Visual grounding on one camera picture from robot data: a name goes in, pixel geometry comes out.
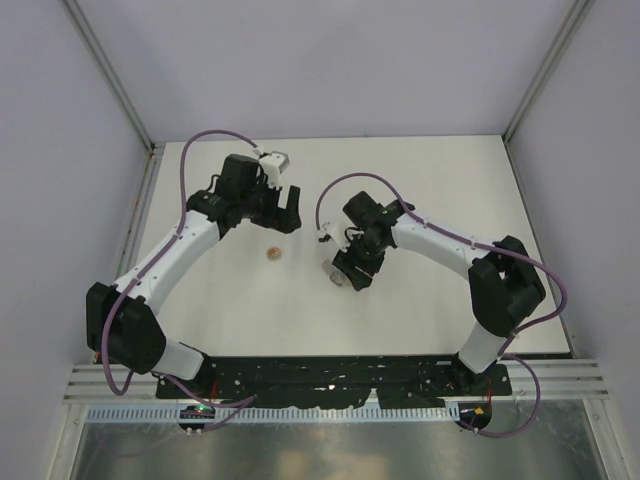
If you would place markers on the grey pill box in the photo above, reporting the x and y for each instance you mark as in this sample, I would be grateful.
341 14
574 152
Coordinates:
327 267

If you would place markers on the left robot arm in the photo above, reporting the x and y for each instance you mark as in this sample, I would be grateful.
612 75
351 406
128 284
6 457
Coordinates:
121 318

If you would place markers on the white slotted cable duct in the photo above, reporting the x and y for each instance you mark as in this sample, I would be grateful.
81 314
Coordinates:
165 413

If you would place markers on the left aluminium frame post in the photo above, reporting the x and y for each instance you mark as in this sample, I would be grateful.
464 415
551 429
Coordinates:
98 54

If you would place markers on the right aluminium frame post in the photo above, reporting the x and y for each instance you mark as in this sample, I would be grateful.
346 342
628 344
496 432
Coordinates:
569 27

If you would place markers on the clear pill bottle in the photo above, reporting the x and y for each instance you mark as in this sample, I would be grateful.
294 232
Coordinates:
339 279

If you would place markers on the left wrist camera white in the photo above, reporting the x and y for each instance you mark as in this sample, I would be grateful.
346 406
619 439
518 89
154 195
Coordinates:
274 164

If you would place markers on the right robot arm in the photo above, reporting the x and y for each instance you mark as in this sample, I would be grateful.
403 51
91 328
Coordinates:
504 286

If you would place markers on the aluminium frame post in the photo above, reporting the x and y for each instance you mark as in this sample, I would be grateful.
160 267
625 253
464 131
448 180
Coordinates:
569 27
98 54

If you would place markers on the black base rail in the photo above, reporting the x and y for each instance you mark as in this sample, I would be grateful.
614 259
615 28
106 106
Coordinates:
341 382

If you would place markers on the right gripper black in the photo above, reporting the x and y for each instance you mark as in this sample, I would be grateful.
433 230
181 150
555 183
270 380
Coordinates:
347 261

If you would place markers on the orange bottle cap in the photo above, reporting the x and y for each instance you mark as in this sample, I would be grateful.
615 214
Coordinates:
274 254

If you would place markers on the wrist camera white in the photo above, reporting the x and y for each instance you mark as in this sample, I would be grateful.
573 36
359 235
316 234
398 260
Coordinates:
274 164
334 232

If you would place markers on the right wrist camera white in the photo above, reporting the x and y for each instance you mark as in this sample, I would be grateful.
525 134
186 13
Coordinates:
334 232

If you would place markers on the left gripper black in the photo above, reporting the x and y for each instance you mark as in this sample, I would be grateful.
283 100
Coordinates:
285 220

